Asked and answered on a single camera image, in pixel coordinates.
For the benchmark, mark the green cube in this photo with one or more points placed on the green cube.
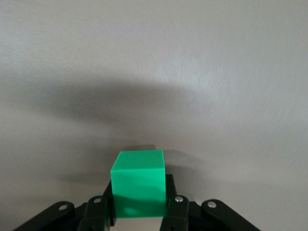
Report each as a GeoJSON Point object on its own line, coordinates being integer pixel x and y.
{"type": "Point", "coordinates": [138, 183]}

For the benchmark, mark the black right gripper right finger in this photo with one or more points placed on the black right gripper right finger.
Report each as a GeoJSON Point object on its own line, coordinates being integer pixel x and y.
{"type": "Point", "coordinates": [178, 211]}

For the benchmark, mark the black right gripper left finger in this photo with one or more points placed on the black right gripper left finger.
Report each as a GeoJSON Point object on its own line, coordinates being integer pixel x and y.
{"type": "Point", "coordinates": [93, 211]}

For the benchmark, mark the large table cover mat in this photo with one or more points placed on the large table cover mat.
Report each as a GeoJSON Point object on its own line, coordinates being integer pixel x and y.
{"type": "Point", "coordinates": [154, 60]}

